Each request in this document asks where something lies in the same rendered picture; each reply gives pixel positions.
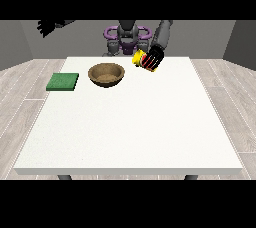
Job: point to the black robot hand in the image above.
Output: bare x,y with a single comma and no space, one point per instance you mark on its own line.
155,55
48,26

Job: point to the yellow cup with melon print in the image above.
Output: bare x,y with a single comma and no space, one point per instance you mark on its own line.
138,58

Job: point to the brown wooden bowl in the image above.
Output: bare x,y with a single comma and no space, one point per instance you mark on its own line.
106,75

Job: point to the green square pad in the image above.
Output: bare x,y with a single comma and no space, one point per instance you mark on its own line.
62,81

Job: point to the grey robot trunk purple rings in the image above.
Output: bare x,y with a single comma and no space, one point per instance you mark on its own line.
126,40

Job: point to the dark table leg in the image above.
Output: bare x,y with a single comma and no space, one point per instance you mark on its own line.
65,177
191,177

